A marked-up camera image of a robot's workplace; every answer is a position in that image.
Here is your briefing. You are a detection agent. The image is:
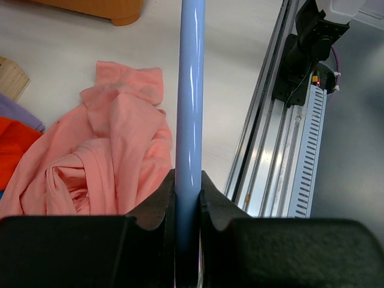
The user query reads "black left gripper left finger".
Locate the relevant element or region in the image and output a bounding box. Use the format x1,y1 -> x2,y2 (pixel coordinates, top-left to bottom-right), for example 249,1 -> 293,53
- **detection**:
1,171 -> 175,287

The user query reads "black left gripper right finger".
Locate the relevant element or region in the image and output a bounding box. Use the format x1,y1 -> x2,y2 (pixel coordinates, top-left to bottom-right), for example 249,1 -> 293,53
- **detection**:
200,173 -> 383,287

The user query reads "pink t shirt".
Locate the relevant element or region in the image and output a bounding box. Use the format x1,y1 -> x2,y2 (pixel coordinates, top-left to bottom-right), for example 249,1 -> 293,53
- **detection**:
1,61 -> 173,217

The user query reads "light blue hanger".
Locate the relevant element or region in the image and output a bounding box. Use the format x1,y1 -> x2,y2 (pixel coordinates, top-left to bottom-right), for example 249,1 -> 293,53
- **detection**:
175,1 -> 205,287

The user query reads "orange t shirt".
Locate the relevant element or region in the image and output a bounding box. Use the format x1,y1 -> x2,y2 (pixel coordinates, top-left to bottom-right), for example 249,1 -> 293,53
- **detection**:
1,117 -> 43,191

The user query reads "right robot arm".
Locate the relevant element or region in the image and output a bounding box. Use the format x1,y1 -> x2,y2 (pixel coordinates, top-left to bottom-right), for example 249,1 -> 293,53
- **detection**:
272,0 -> 365,108

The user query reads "lavender t shirt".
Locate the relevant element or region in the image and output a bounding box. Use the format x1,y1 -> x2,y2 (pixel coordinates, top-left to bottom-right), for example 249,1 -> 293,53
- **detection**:
1,94 -> 46,133

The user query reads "wooden clothes rack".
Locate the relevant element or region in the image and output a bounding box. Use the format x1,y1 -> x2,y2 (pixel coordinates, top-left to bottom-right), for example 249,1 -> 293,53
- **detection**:
0,57 -> 30,102

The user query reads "orange plastic basket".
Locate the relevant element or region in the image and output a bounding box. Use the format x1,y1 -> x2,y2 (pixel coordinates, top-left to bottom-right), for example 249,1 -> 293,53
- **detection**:
36,0 -> 145,26

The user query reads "aluminium mounting rail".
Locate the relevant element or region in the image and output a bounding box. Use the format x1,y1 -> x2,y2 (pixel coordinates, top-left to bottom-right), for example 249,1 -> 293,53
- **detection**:
223,1 -> 307,218

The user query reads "white slotted cable duct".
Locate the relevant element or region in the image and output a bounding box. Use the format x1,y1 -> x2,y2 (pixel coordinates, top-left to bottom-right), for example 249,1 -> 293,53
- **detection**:
288,85 -> 327,219

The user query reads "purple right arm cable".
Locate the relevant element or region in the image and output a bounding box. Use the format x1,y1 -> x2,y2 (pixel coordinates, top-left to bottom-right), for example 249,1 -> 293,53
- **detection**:
331,44 -> 344,91

